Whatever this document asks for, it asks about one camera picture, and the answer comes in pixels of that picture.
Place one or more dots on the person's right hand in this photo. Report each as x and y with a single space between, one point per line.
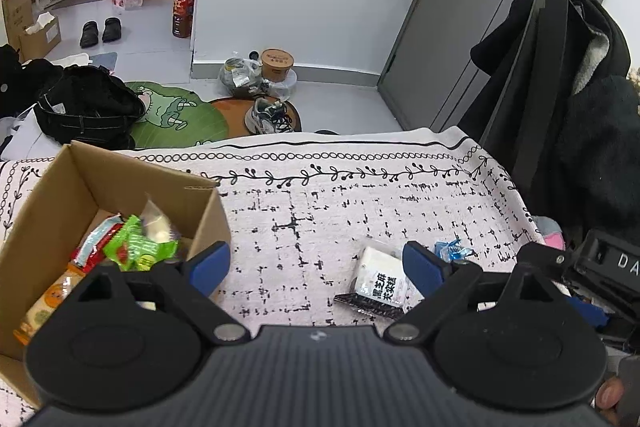
609 396

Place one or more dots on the printed white blanket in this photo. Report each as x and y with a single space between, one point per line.
325 207

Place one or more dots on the clear white snack packet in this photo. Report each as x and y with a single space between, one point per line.
157 227

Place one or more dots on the dark fleece garment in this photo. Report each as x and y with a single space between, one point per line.
600 147

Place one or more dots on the white cloth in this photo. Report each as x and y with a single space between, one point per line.
20 137

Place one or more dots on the orange yellow snack packet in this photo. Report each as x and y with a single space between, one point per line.
50 302

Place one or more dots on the black hanging coat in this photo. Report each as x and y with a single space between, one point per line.
525 82

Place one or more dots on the grey door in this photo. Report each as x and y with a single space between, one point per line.
450 32

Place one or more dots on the tall cardboard box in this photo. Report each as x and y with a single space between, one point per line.
15 17

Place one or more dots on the clear plastic container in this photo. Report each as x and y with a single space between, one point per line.
282 88

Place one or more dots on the grey sneaker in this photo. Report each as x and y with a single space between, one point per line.
267 117

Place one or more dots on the black pants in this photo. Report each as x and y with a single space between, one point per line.
85 102

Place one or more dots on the round orange floor mat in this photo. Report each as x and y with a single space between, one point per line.
232 117

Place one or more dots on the clear plastic bag with items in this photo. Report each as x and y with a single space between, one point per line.
239 77

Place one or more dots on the green cartoon floor mat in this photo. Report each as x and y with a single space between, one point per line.
170 117

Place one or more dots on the bright green snack packet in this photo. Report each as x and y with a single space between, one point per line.
135 247

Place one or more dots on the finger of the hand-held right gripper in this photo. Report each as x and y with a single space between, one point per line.
590 313
545 257

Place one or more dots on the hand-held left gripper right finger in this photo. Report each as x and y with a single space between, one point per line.
422 267

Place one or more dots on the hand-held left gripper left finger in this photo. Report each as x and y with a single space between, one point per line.
207 264

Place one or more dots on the red oil bottle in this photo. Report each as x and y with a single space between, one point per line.
183 14

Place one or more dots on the white snack packet black print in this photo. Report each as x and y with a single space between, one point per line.
375 277

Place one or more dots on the pink cloth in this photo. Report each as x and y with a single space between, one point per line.
550 232

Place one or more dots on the red white snack packet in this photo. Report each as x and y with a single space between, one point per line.
92 247

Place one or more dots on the brown paper tub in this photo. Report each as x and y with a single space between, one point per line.
276 63

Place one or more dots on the brown cardboard box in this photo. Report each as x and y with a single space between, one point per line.
60 187

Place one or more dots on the open cardboard box with paper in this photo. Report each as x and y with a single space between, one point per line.
42 39

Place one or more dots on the black jacket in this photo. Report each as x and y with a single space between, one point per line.
20 82

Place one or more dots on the black slipper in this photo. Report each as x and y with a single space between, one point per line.
89 34
111 30

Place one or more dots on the blue candy wrapper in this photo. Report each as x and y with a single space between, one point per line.
452 251

